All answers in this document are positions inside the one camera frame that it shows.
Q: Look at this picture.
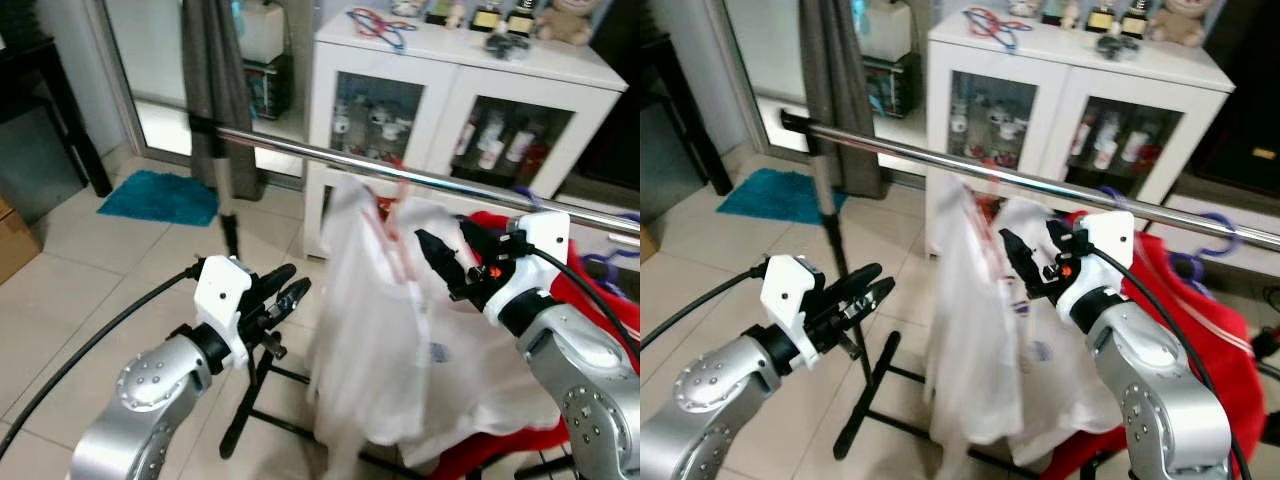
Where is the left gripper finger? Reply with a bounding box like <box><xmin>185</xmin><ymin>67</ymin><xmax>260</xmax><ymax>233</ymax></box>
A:
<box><xmin>840</xmin><ymin>279</ymin><xmax>897</xmax><ymax>323</ymax></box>
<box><xmin>820</xmin><ymin>262</ymin><xmax>884</xmax><ymax>301</ymax></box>
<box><xmin>268</xmin><ymin>278</ymin><xmax>312</xmax><ymax>323</ymax></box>
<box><xmin>250</xmin><ymin>264</ymin><xmax>298</xmax><ymax>301</ymax></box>

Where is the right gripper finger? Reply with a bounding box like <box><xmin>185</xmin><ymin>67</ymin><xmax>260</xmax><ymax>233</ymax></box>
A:
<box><xmin>414</xmin><ymin>228</ymin><xmax>471</xmax><ymax>301</ymax></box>
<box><xmin>458</xmin><ymin>218</ymin><xmax>501</xmax><ymax>263</ymax></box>
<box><xmin>1000</xmin><ymin>228</ymin><xmax>1051</xmax><ymax>301</ymax></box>
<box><xmin>1045</xmin><ymin>218</ymin><xmax>1081</xmax><ymax>257</ymax></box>

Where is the red plastic hanger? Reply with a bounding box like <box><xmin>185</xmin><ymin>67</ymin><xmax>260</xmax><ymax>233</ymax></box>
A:
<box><xmin>365</xmin><ymin>155</ymin><xmax>416</xmax><ymax>286</ymax></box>
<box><xmin>965</xmin><ymin>165</ymin><xmax>1011</xmax><ymax>286</ymax></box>

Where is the plain white shirt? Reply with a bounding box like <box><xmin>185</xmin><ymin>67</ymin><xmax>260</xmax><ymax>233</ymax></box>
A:
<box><xmin>305</xmin><ymin>175</ymin><xmax>563</xmax><ymax>479</ymax></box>
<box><xmin>925</xmin><ymin>175</ymin><xmax>1126</xmax><ymax>479</ymax></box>

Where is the black clothes rack stand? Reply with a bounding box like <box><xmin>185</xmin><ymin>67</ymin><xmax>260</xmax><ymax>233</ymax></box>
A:
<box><xmin>188</xmin><ymin>115</ymin><xmax>576</xmax><ymax>480</ymax></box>
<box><xmin>780</xmin><ymin>110</ymin><xmax>1111</xmax><ymax>480</ymax></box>

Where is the teal floor mat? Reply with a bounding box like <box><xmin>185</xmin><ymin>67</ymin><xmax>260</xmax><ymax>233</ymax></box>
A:
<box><xmin>97</xmin><ymin>170</ymin><xmax>221</xmax><ymax>227</ymax></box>
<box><xmin>715</xmin><ymin>167</ymin><xmax>846</xmax><ymax>223</ymax></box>

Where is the white glass door cabinet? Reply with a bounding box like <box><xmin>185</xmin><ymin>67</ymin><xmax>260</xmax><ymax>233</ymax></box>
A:
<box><xmin>925</xmin><ymin>8</ymin><xmax>1236</xmax><ymax>256</ymax></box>
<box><xmin>303</xmin><ymin>8</ymin><xmax>629</xmax><ymax>259</ymax></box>

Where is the red shirt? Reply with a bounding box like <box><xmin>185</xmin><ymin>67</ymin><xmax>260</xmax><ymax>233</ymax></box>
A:
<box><xmin>428</xmin><ymin>210</ymin><xmax>641</xmax><ymax>480</ymax></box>
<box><xmin>1040</xmin><ymin>208</ymin><xmax>1266</xmax><ymax>480</ymax></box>

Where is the dark printed carton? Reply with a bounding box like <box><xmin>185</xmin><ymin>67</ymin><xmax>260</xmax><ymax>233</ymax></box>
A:
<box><xmin>862</xmin><ymin>52</ymin><xmax>913</xmax><ymax>119</ymax></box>
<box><xmin>243</xmin><ymin>55</ymin><xmax>294</xmax><ymax>121</ymax></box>

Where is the small black gadget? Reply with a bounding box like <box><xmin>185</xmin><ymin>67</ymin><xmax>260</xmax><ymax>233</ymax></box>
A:
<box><xmin>1095</xmin><ymin>33</ymin><xmax>1149</xmax><ymax>61</ymax></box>
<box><xmin>485</xmin><ymin>35</ymin><xmax>538</xmax><ymax>63</ymax></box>

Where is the grey curtain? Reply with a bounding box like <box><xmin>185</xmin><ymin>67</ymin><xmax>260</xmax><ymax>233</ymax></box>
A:
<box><xmin>180</xmin><ymin>0</ymin><xmax>266</xmax><ymax>201</ymax></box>
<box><xmin>795</xmin><ymin>0</ymin><xmax>886</xmax><ymax>201</ymax></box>

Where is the beige plush bear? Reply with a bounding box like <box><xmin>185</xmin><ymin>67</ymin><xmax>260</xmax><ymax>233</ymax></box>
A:
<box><xmin>1150</xmin><ymin>0</ymin><xmax>1209</xmax><ymax>48</ymax></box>
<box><xmin>537</xmin><ymin>0</ymin><xmax>597</xmax><ymax>46</ymax></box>

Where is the white appliance behind glass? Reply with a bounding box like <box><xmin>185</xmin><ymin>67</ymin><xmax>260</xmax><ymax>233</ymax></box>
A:
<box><xmin>850</xmin><ymin>0</ymin><xmax>913</xmax><ymax>63</ymax></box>
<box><xmin>236</xmin><ymin>0</ymin><xmax>291</xmax><ymax>66</ymax></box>

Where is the black desk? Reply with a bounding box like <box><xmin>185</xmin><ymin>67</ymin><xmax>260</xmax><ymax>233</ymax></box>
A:
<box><xmin>640</xmin><ymin>35</ymin><xmax>736</xmax><ymax>196</ymax></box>
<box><xmin>0</xmin><ymin>35</ymin><xmax>114</xmax><ymax>198</ymax></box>

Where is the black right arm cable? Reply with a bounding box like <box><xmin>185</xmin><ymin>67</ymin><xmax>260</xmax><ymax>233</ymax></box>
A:
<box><xmin>528</xmin><ymin>245</ymin><xmax>641</xmax><ymax>371</ymax></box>
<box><xmin>1090</xmin><ymin>245</ymin><xmax>1256</xmax><ymax>480</ymax></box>

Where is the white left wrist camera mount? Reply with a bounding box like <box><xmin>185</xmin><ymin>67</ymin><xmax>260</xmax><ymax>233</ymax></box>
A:
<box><xmin>193</xmin><ymin>256</ymin><xmax>253</xmax><ymax>371</ymax></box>
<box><xmin>760</xmin><ymin>255</ymin><xmax>821</xmax><ymax>369</ymax></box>

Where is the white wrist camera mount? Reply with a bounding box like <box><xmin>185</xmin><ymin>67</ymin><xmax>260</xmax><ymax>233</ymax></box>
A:
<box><xmin>1055</xmin><ymin>210</ymin><xmax>1136</xmax><ymax>323</ymax></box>
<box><xmin>483</xmin><ymin>212</ymin><xmax>571</xmax><ymax>323</ymax></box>
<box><xmin>760</xmin><ymin>255</ymin><xmax>821</xmax><ymax>369</ymax></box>
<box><xmin>193</xmin><ymin>256</ymin><xmax>253</xmax><ymax>371</ymax></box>

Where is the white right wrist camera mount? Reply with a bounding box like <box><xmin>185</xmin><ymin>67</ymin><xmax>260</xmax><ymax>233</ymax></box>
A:
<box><xmin>483</xmin><ymin>212</ymin><xmax>571</xmax><ymax>323</ymax></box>
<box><xmin>1055</xmin><ymin>210</ymin><xmax>1136</xmax><ymax>323</ymax></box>

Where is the silver clothes rail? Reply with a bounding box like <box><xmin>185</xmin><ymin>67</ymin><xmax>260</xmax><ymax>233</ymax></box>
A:
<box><xmin>780</xmin><ymin>110</ymin><xmax>1280</xmax><ymax>251</ymax></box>
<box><xmin>190</xmin><ymin>118</ymin><xmax>641</xmax><ymax>241</ymax></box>

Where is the red and blue cord bundle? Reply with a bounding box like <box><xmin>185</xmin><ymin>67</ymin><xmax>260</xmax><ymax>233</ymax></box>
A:
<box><xmin>962</xmin><ymin>7</ymin><xmax>1033</xmax><ymax>53</ymax></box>
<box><xmin>347</xmin><ymin>7</ymin><xmax>419</xmax><ymax>53</ymax></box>

